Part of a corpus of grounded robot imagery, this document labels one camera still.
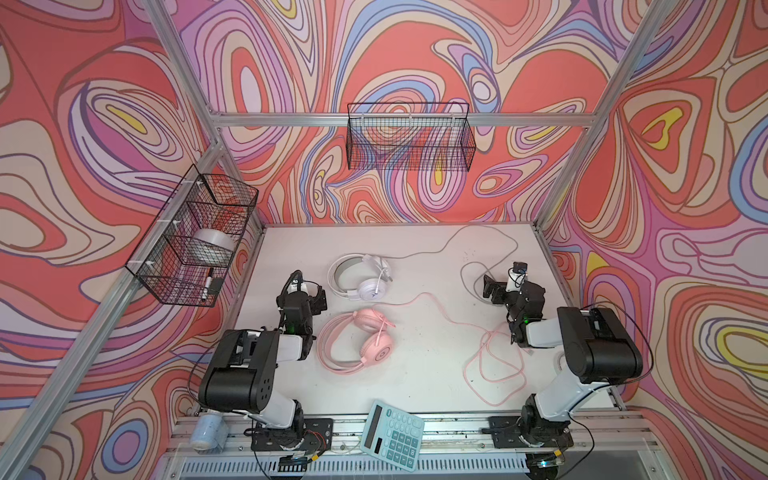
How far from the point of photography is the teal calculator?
0.70 meters

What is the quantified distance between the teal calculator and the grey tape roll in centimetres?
55

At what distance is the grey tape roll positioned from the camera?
720 millimetres
